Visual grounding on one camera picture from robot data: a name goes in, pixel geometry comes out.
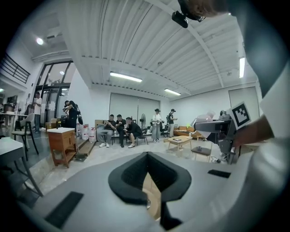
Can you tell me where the wooden coffee table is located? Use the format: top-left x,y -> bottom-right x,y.
167,135 -> 193,152

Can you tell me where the translucent white plastic piece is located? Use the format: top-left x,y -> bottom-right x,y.
191,110 -> 219,144

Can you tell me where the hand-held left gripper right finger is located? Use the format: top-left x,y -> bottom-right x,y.
147,151 -> 192,231

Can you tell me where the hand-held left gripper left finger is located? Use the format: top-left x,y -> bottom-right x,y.
108,151 -> 149,206

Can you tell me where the long ceiling light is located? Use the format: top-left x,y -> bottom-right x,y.
164,88 -> 182,96
238,56 -> 246,79
109,71 -> 143,83

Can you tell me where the black-framed glass door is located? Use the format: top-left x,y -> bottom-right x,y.
35,60 -> 77,129

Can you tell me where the black metal railing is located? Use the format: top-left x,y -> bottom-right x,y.
0,53 -> 31,85

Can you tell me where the person's head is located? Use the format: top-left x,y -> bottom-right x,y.
178,0 -> 230,21

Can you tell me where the wooden side cabinet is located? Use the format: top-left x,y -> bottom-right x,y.
47,127 -> 77,169

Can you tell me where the person's right forearm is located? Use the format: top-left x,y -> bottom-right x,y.
233,114 -> 275,148

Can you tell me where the cardboard box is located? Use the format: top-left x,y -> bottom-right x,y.
94,119 -> 107,130

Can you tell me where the white plastic canister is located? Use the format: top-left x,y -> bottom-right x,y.
81,124 -> 90,140
88,127 -> 98,143

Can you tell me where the black head-mounted camera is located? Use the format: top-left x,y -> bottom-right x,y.
171,10 -> 189,29

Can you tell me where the orange sofa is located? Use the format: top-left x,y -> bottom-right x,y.
173,126 -> 206,140

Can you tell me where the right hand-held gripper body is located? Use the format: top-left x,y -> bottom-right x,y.
195,101 -> 252,165

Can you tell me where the grey padded chair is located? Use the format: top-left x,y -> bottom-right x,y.
11,112 -> 39,162

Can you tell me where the small dark-topped stool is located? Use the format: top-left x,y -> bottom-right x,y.
191,146 -> 213,163

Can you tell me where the white wall panel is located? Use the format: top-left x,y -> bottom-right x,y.
228,87 -> 261,115

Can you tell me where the white desk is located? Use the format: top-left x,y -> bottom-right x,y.
0,136 -> 44,198

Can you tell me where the standing fan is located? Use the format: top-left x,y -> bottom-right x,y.
139,113 -> 147,130

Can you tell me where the black folding chair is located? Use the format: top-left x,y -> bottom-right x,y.
136,127 -> 150,145

